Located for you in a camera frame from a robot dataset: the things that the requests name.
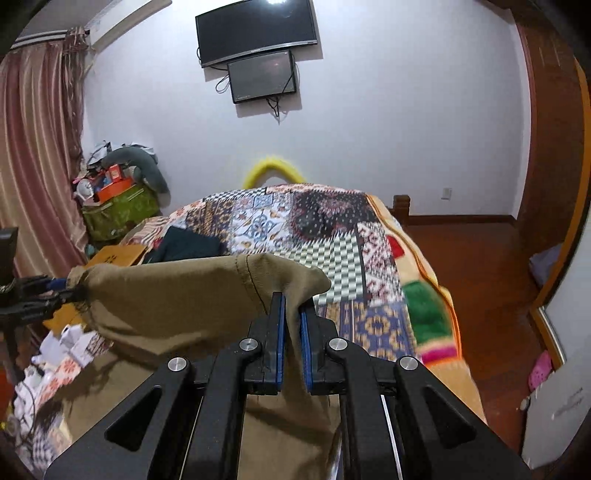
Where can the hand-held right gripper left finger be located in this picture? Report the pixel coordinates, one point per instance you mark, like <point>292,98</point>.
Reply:
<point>278,337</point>

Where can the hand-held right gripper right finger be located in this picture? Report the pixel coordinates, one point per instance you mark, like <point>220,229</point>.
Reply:
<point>306,355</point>

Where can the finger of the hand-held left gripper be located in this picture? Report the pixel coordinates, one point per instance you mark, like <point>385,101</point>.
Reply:
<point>46,307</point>
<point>54,285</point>

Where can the khaki pants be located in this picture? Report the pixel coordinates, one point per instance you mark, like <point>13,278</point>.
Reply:
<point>184,295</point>

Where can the orange cardboard box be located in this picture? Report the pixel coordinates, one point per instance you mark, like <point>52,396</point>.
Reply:
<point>115,256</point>

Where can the patchwork printed blanket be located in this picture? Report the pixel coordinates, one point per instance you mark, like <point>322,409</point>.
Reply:
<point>332,258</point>

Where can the green fabric bag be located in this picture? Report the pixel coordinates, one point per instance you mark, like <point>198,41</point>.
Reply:
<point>120,214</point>

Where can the pink striped curtain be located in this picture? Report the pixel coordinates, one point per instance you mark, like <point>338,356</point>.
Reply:
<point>37,152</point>

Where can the red snack box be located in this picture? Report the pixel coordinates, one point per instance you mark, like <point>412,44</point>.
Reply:
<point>114,173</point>

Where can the dark green folded garment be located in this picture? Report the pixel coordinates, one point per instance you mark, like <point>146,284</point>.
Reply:
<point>184,244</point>

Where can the fleece blanket with orange trim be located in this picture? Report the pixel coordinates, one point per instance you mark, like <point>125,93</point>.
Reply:
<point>429,304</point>

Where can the grey plush pillow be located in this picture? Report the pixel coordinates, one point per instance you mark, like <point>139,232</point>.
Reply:
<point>147,164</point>

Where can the yellow fuzzy hoop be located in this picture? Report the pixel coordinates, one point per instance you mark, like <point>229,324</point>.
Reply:
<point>273,166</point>

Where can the pink slipper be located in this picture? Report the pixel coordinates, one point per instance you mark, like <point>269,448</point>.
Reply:
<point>540,369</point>

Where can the white board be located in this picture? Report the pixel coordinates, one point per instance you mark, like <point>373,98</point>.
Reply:
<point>554,415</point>

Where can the purple cloth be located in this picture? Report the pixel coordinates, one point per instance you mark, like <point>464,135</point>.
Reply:
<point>545,265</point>

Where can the wooden door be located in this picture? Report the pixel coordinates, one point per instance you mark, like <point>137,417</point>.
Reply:
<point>549,138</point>

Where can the wooden bed post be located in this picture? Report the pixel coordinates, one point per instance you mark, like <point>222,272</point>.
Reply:
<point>400,210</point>

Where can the white wall socket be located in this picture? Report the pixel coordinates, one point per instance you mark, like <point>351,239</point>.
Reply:
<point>446,193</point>

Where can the white curtain rail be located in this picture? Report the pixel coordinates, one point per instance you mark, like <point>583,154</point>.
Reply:
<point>46,38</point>

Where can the small black wall monitor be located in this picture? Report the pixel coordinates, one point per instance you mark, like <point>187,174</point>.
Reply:
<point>262,76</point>

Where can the large black wall television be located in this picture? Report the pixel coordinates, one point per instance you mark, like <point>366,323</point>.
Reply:
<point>256,30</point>

